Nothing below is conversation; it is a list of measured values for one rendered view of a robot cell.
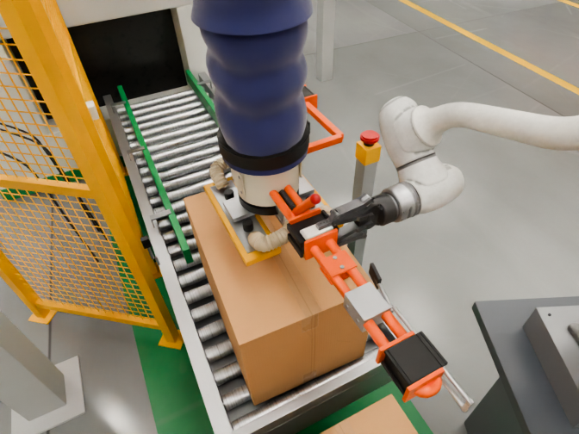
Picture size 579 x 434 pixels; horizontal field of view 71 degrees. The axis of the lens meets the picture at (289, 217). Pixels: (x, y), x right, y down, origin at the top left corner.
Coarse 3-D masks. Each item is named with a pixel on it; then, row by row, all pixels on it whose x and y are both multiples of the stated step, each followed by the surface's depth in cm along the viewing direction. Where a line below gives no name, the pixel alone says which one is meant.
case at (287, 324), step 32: (192, 224) 132; (224, 256) 120; (288, 256) 119; (352, 256) 119; (224, 288) 112; (256, 288) 112; (288, 288) 111; (320, 288) 111; (352, 288) 111; (224, 320) 136; (256, 320) 105; (288, 320) 104; (320, 320) 109; (352, 320) 117; (256, 352) 106; (288, 352) 113; (320, 352) 122; (352, 352) 133; (256, 384) 118; (288, 384) 128
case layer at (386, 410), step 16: (384, 400) 129; (352, 416) 126; (368, 416) 125; (384, 416) 125; (400, 416) 125; (336, 432) 123; (352, 432) 122; (368, 432) 122; (384, 432) 122; (400, 432) 122; (416, 432) 122
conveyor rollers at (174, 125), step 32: (192, 96) 271; (128, 128) 246; (160, 128) 245; (192, 128) 244; (160, 160) 227; (192, 160) 226; (192, 192) 205; (160, 224) 187; (192, 256) 173; (224, 352) 143; (320, 384) 132; (256, 416) 126
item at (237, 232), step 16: (208, 192) 121; (224, 192) 116; (224, 208) 115; (224, 224) 111; (240, 224) 110; (256, 224) 110; (240, 240) 106; (240, 256) 105; (256, 256) 103; (272, 256) 105
